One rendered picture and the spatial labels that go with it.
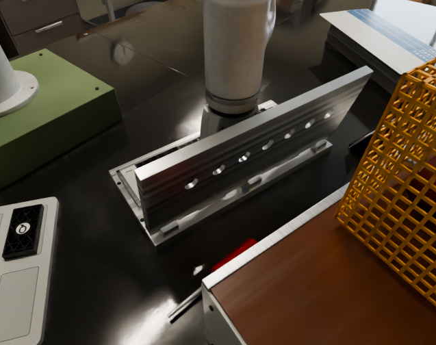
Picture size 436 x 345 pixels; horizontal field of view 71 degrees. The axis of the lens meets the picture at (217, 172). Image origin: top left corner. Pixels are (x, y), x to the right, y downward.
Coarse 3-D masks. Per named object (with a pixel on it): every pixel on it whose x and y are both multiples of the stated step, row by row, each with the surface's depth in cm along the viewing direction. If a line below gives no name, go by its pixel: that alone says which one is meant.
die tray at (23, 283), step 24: (0, 216) 57; (48, 216) 57; (0, 240) 53; (48, 240) 53; (0, 264) 50; (24, 264) 50; (48, 264) 50; (0, 288) 47; (24, 288) 47; (48, 288) 48; (0, 312) 45; (24, 312) 45; (0, 336) 43; (24, 336) 43
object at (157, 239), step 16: (320, 144) 66; (304, 160) 65; (112, 176) 62; (256, 176) 60; (272, 176) 62; (128, 192) 59; (240, 192) 59; (256, 192) 61; (208, 208) 57; (224, 208) 57; (144, 224) 54; (176, 224) 52; (192, 224) 54; (160, 240) 52; (176, 240) 54
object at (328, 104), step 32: (320, 96) 48; (352, 96) 56; (256, 128) 43; (288, 128) 50; (320, 128) 59; (160, 160) 38; (192, 160) 40; (224, 160) 45; (256, 160) 52; (288, 160) 63; (160, 192) 41; (192, 192) 47; (224, 192) 55; (160, 224) 49
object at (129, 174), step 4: (128, 168) 62; (132, 168) 62; (136, 168) 62; (124, 172) 61; (128, 172) 61; (132, 172) 61; (124, 176) 60; (128, 176) 60; (132, 176) 60; (128, 180) 59; (132, 180) 60; (132, 184) 59; (136, 184) 59; (132, 188) 58; (136, 188) 58; (136, 192) 57
